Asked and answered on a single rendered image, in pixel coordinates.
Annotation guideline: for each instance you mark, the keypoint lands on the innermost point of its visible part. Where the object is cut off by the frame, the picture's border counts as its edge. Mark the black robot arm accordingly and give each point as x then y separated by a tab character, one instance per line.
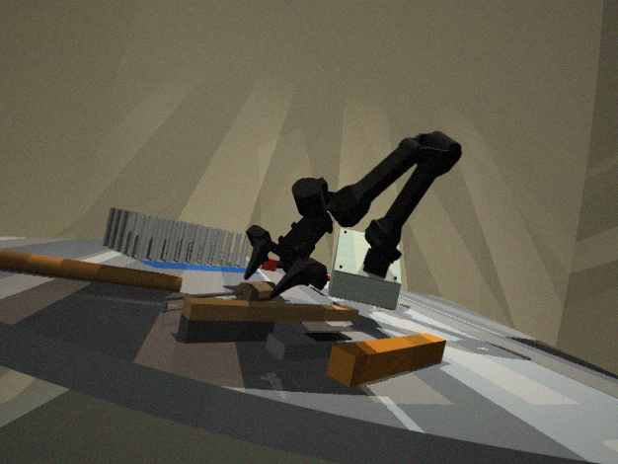
434	153

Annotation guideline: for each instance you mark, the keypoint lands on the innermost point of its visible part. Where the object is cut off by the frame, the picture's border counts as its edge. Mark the hammer with orange handle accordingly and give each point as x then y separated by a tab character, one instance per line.
27	262

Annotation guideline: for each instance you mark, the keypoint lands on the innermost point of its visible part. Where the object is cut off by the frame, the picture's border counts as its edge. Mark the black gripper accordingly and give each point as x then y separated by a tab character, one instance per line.
293	247

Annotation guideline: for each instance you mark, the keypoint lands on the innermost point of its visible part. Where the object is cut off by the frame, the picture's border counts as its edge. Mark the blue taped strip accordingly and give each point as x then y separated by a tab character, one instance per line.
166	265

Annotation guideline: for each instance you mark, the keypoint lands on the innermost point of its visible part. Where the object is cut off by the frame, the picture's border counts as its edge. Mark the orange rectangular block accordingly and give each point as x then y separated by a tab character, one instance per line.
361	362

